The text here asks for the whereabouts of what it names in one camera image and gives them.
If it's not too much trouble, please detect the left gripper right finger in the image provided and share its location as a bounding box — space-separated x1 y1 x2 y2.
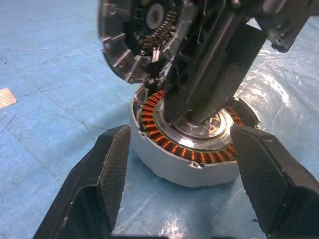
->
231 124 319 239

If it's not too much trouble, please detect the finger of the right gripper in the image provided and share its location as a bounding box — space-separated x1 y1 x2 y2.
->
163 14 234 123
191 14 268 124

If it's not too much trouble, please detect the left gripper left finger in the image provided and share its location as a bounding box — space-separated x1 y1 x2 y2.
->
33 124 132 239

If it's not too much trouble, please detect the silver stator ring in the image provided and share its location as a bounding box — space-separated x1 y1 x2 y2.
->
97 0 198 86

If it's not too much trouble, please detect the motor housing with copper windings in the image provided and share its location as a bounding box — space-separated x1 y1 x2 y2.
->
129 82 262 189

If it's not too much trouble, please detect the blue foam mat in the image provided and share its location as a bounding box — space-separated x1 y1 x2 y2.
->
0 0 319 239

